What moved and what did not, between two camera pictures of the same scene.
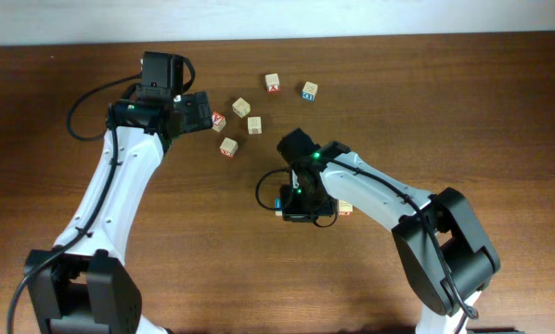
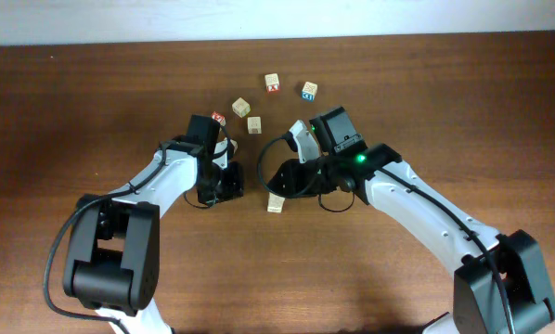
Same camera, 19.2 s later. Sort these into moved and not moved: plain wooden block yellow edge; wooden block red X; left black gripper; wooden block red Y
Moved: left black gripper
Not moved: wooden block red X; wooden block red Y; plain wooden block yellow edge
